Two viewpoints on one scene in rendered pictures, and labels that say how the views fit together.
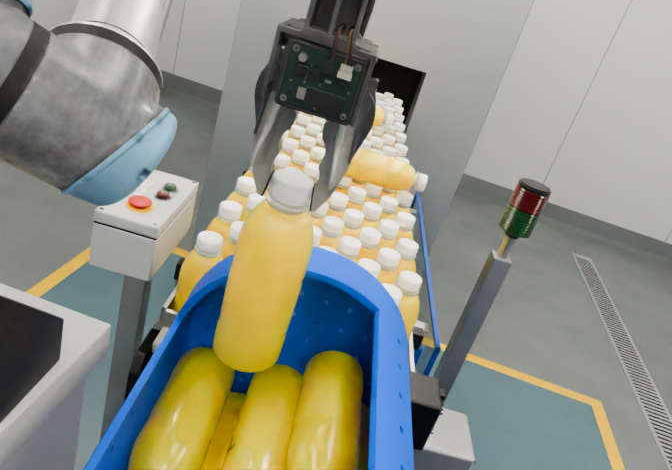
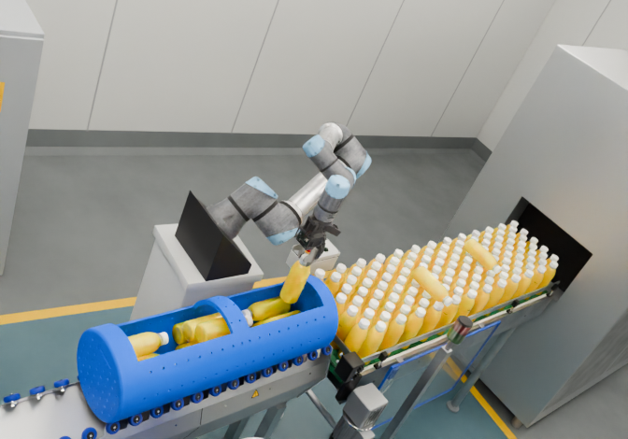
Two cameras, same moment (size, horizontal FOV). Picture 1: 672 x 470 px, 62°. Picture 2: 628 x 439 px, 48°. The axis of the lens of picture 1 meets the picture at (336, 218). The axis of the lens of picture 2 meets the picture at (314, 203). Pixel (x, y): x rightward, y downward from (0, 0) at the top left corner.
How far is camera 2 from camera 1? 2.07 m
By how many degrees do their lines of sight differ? 36
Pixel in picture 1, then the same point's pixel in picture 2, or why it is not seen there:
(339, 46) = (306, 234)
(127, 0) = (303, 198)
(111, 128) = (278, 229)
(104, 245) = (292, 258)
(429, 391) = (355, 362)
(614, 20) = not seen: outside the picture
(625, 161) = not seen: outside the picture
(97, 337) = (258, 274)
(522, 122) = not seen: outside the picture
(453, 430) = (374, 399)
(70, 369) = (249, 276)
